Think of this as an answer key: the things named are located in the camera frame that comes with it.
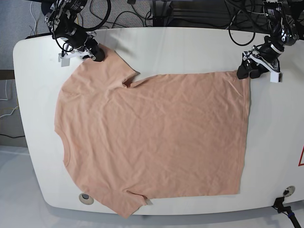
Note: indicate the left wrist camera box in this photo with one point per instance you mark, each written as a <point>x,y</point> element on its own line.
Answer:
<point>275,77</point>

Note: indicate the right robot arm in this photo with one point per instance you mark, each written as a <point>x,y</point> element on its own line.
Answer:
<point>61,15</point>

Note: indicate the right table cable grommet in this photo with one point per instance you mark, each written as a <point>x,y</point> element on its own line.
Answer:
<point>289,191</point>

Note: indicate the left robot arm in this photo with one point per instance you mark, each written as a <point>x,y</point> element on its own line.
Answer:
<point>281,22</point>

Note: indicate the left table cable grommet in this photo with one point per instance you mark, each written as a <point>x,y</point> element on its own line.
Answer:
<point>86,199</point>

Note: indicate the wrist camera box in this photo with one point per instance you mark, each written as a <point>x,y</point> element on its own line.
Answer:
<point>275,77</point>
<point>64,62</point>

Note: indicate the black aluminium frame post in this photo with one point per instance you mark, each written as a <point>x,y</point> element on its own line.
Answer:
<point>161,12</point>

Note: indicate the peach pink T-shirt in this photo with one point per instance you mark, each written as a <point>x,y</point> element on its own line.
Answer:
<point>173,135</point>

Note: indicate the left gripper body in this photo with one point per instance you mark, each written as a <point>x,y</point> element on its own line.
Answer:
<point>263,57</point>

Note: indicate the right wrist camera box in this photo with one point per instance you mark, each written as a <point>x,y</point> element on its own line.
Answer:
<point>64,62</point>

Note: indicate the black clamp with cable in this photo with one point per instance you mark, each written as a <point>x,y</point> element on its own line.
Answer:
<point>280,208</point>

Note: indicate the table cable grommet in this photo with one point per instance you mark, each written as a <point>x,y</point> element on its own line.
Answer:
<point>289,191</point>
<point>86,199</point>

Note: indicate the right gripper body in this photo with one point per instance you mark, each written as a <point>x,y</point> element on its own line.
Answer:
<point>77,43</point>

